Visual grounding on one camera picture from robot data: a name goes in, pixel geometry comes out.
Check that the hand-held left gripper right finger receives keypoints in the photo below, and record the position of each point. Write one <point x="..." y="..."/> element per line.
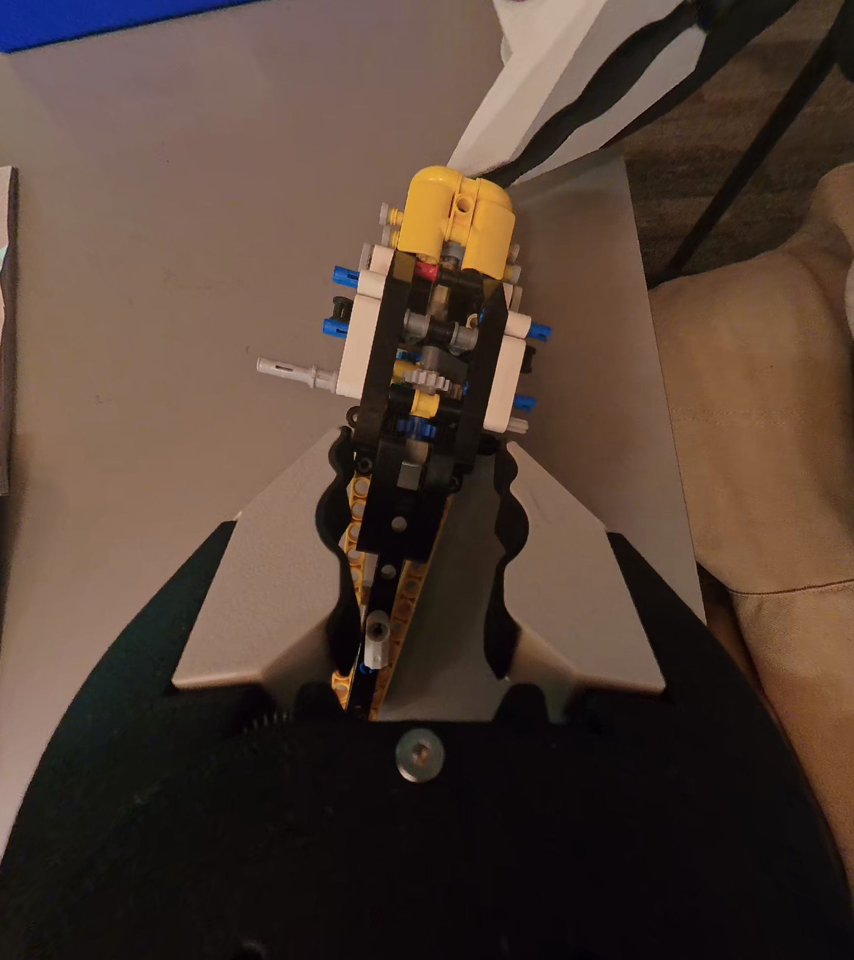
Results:
<point x="584" y="592"/>

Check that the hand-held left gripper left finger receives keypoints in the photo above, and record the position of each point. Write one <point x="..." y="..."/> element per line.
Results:
<point x="262" y="570"/>

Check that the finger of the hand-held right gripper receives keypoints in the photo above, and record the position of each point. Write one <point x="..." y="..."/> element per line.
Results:
<point x="577" y="67"/>

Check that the yellow black lego model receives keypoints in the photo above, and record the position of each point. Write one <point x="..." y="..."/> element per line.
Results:
<point x="457" y="217"/>

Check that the blue box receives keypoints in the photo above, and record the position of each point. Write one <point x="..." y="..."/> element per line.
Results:
<point x="59" y="19"/>

